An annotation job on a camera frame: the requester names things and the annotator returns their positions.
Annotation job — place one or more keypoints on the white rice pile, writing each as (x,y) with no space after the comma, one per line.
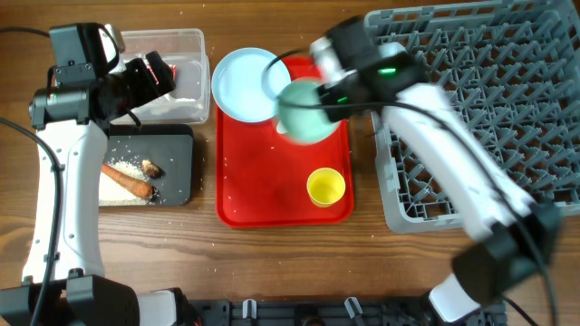
(112,194)

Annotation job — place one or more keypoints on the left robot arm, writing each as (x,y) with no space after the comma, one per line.
(63,281)

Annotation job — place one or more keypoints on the orange carrot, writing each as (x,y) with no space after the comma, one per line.
(137,187)

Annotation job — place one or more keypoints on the mint green bowl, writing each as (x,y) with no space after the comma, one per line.
(303,126)

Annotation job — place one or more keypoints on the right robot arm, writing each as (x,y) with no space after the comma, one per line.
(513,236)

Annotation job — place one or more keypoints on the black plastic tray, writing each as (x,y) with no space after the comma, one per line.
(170,147)

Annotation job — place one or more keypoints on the brown food scrap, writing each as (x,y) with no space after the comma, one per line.
(149,169)

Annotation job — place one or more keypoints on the red serving tray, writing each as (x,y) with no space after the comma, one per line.
(260,175)

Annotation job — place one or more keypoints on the white plastic spoon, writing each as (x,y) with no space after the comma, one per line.
(280,128)

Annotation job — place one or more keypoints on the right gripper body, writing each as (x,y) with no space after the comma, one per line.
(329,97)

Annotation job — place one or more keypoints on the grey dishwasher rack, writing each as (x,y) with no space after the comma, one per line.
(511,72)

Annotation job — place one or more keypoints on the clear plastic bin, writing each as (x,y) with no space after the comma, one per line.
(184,48)

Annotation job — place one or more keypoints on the red snack wrapper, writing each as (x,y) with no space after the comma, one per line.
(173,71)

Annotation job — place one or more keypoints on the yellow plastic cup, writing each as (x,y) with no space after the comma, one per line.
(325,187)

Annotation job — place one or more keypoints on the light blue plate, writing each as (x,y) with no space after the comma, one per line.
(244,89)

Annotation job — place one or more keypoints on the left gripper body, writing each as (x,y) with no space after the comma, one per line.
(132,87)

